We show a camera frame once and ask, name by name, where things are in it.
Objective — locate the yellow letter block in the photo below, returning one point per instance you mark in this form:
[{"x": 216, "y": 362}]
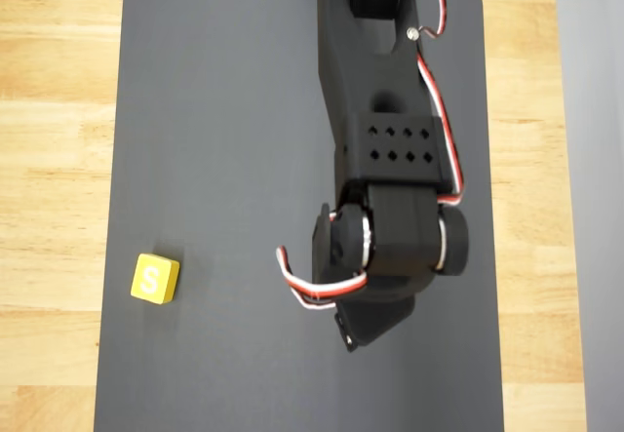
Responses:
[{"x": 151, "y": 281}]

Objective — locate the dark grey mat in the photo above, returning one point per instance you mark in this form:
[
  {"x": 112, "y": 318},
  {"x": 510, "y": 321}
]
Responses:
[{"x": 219, "y": 159}]

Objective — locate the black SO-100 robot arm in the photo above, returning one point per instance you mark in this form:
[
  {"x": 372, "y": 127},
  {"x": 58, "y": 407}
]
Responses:
[{"x": 380, "y": 86}]

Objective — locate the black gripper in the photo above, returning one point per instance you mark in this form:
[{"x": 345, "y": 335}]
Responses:
[{"x": 367, "y": 324}]

